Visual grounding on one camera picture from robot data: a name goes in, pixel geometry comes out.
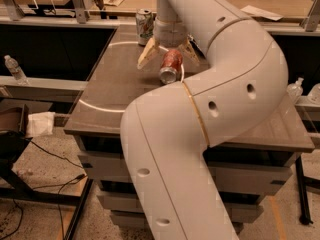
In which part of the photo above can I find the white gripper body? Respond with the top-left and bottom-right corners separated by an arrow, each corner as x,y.
153,17 -> 187,48

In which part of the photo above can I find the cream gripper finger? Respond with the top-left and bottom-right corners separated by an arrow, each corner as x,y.
178,38 -> 200,64
137,37 -> 160,70

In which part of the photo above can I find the red coke can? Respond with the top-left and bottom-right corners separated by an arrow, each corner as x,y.
159,49 -> 183,84

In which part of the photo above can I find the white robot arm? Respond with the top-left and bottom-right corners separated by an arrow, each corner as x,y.
120,0 -> 288,240

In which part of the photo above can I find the green white soda can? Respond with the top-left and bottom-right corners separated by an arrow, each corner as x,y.
136,9 -> 154,46

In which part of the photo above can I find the white paper sheet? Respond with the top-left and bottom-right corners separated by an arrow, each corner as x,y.
242,5 -> 283,21

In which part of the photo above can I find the clear plastic water bottle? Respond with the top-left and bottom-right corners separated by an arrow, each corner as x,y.
4,55 -> 29,85

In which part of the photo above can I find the black stand leg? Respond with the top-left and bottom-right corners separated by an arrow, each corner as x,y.
295,157 -> 313,225

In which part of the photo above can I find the black floor cable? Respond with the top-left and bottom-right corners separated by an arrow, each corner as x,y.
0,139 -> 88,240

